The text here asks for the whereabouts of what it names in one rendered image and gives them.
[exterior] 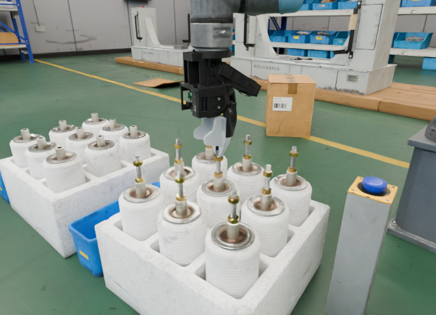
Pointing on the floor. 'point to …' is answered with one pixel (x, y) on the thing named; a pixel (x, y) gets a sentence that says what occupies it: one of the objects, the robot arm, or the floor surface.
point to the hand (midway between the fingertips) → (221, 148)
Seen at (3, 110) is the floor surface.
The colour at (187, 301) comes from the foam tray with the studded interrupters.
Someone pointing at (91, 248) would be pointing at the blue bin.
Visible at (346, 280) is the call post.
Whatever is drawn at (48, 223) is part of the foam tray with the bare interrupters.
